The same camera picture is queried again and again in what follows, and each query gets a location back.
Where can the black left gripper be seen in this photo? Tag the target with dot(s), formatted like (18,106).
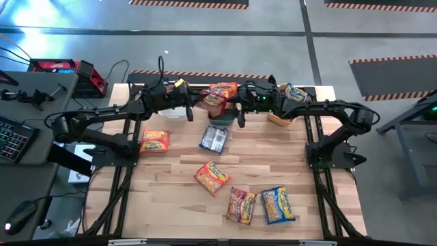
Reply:
(167,100)

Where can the black desk leg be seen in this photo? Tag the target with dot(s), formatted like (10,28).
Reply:
(68,160)

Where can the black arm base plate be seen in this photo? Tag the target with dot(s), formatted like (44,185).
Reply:
(99,159)
(341,160)

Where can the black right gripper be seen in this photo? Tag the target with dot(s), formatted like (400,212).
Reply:
(263,95)

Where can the orange chicken noodle packet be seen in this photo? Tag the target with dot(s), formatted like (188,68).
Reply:
(213,102)
(154,140)
(227,89)
(211,177)

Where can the black stand foot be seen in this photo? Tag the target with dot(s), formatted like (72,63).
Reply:
(7,79)

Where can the blue noodle packet white back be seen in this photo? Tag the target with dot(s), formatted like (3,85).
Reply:
(213,139)

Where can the black round knob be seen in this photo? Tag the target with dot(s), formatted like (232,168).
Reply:
(45,224)

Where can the yellow tape tag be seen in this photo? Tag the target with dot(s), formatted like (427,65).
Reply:
(179,83)

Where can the white cardboard box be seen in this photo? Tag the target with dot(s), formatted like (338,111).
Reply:
(80,177)

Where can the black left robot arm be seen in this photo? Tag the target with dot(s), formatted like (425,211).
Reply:
(102,112)

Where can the yellow plastic bin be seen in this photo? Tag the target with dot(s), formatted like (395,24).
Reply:
(280,121)

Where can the black clamp tool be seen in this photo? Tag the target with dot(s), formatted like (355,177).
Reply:
(37,99)

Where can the dark red noodle packet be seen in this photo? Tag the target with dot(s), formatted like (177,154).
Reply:
(241,205)

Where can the red black power box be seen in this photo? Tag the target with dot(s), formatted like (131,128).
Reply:
(92,82)

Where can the black computer mouse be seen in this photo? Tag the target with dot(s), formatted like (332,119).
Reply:
(20,217)

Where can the black mat hazard-striped edge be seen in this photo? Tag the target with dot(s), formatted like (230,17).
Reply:
(205,79)
(392,78)
(375,2)
(187,2)

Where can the red flat case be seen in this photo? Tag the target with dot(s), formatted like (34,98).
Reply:
(51,65)

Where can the silver frame bracket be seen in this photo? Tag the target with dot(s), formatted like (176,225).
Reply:
(126,242)
(317,243)

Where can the grey desk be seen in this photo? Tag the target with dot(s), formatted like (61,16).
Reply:
(41,78)
(20,184)

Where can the black side table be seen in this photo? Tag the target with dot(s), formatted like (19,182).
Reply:
(411,160)

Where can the backlit black keyboard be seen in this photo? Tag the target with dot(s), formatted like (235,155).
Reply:
(17,140)

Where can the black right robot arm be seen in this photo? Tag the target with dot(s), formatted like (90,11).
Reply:
(324,106)

